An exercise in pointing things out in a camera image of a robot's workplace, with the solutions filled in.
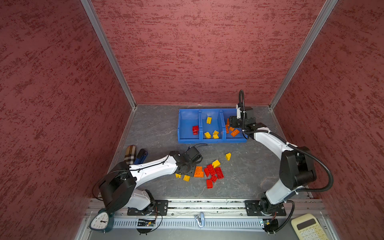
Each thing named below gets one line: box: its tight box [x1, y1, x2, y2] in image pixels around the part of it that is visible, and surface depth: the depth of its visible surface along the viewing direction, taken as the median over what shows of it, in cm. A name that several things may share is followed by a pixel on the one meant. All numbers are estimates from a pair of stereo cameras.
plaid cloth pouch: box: [124, 144, 137, 165], surface depth 91 cm
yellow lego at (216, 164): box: [212, 159, 221, 169], surface depth 89 cm
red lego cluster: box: [204, 164, 224, 183], surface depth 87 cm
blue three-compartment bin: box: [177, 108, 248, 144], surface depth 105 cm
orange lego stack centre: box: [194, 166, 204, 178], surface depth 87 cm
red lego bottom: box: [206, 179, 213, 189], surface depth 82 cm
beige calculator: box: [291, 213, 329, 240], surface depth 69 cm
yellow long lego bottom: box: [183, 175, 191, 182], surface depth 85 cm
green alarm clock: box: [87, 208, 115, 235], surface depth 68 cm
